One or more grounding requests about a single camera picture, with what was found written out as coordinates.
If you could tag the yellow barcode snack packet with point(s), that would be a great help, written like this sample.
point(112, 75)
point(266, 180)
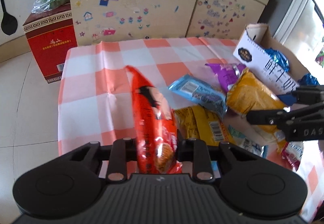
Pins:
point(200, 123)

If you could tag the red cardboard box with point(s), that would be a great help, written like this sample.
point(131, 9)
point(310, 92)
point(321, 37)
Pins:
point(50, 35)

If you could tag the light blue snack packet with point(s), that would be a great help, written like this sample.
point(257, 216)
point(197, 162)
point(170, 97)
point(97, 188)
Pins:
point(200, 93)

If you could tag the light blue white packet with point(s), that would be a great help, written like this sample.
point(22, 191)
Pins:
point(247, 144)

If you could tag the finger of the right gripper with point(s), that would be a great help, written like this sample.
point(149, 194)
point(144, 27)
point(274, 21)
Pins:
point(268, 117)
point(304, 95)

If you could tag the pink snack packet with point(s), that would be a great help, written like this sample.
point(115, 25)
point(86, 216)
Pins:
point(293, 152)

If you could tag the orange-yellow snack packet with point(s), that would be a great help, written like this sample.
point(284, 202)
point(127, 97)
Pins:
point(249, 93)

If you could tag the beige sticker cabinet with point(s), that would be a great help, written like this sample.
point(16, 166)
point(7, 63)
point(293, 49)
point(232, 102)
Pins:
point(118, 20)

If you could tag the dark blue snack packet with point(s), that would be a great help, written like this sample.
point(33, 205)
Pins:
point(279, 58)

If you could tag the purple snack packet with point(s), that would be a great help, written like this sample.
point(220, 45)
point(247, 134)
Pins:
point(226, 74)

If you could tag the checkered orange white tablecloth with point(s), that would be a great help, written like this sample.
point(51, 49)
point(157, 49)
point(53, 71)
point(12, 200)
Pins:
point(94, 101)

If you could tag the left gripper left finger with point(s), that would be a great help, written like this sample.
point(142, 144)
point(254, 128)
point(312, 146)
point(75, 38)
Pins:
point(117, 167)

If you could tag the white milk cardboard box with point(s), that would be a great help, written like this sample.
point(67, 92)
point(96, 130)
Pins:
point(250, 50)

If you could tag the red snack packet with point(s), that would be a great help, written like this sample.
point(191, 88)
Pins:
point(155, 125)

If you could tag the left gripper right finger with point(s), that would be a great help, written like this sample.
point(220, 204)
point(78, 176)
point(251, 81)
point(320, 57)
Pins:
point(195, 151)

